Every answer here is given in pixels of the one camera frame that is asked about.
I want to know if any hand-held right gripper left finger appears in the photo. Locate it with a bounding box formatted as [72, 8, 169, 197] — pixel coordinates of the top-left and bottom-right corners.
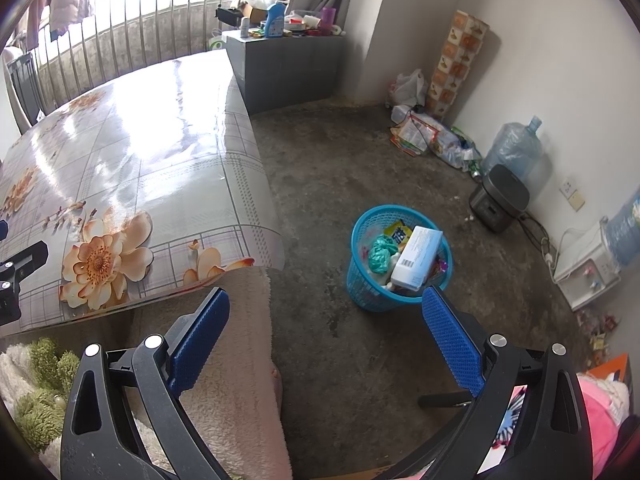
[60, 287, 231, 480]

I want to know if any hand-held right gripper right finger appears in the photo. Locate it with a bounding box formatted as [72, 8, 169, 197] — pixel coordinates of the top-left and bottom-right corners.
[385, 286, 593, 480]

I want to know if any white carton box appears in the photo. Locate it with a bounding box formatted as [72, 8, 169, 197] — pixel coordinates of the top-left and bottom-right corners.
[390, 226, 445, 292]

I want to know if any blue plastic basket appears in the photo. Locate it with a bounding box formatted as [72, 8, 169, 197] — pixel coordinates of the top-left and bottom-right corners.
[347, 205, 453, 313]

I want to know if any green plastic bag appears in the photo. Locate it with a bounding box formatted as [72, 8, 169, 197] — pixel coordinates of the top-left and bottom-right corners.
[369, 234, 401, 275]

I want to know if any yellow packet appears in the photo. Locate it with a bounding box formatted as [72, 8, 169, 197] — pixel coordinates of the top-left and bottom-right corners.
[384, 220, 415, 256]

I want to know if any beige fleece blanket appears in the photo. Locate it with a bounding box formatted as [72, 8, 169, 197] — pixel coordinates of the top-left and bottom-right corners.
[127, 265, 293, 480]

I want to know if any green and white shaggy cushion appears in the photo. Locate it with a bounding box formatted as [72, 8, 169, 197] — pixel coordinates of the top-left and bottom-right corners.
[0, 337, 73, 461]

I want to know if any pink printed cloth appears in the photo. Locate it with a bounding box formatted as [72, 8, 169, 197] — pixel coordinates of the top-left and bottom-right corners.
[490, 385, 528, 453]

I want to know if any black chair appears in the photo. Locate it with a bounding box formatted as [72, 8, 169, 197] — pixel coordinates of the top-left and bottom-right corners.
[7, 52, 47, 128]

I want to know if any pile of small packets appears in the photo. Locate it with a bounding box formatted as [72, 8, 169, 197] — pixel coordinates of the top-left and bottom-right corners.
[580, 310, 621, 361]

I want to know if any white water dispenser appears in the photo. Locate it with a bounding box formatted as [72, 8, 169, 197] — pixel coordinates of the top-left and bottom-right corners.
[552, 220, 623, 312]

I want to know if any black rice cooker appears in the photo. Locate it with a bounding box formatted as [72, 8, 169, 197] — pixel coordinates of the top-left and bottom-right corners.
[469, 164, 531, 233]

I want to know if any orange board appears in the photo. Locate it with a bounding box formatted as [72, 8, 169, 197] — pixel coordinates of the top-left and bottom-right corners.
[585, 353, 630, 381]

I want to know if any pink garment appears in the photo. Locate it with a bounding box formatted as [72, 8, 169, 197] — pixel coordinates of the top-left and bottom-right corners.
[575, 374, 632, 466]

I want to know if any floral plastic tablecloth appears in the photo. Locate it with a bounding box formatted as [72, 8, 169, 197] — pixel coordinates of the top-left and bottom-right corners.
[0, 52, 288, 338]

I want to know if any blue dispenser water jug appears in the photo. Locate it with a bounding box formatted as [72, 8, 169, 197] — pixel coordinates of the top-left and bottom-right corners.
[602, 195, 640, 271]

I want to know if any empty blue water jug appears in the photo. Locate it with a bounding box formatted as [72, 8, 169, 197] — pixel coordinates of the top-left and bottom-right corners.
[482, 116, 543, 181]

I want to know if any pile of packaging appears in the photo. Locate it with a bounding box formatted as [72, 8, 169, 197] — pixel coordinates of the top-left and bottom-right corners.
[390, 107, 483, 171]

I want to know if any pink hanging coat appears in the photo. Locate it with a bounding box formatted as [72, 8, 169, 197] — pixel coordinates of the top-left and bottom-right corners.
[12, 0, 51, 53]

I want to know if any metal balcony railing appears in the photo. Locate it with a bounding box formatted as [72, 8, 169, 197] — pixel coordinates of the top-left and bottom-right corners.
[10, 0, 301, 111]

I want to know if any white plastic bag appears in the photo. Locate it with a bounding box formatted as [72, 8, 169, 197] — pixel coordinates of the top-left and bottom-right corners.
[389, 69, 428, 111]

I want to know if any patterned rolled mat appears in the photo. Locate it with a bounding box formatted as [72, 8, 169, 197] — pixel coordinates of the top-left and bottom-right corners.
[425, 10, 490, 120]

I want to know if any grey cabinet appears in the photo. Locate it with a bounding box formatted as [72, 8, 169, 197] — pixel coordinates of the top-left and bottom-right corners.
[221, 30, 351, 116]

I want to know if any blue detergent bottle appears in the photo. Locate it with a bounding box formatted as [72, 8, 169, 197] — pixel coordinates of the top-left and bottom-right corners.
[266, 2, 287, 38]

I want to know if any cardboard box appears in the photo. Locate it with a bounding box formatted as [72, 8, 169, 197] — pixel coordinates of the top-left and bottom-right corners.
[241, 2, 271, 25]

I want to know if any wall socket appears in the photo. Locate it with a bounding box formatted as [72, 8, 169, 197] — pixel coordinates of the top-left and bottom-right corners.
[560, 177, 586, 212]

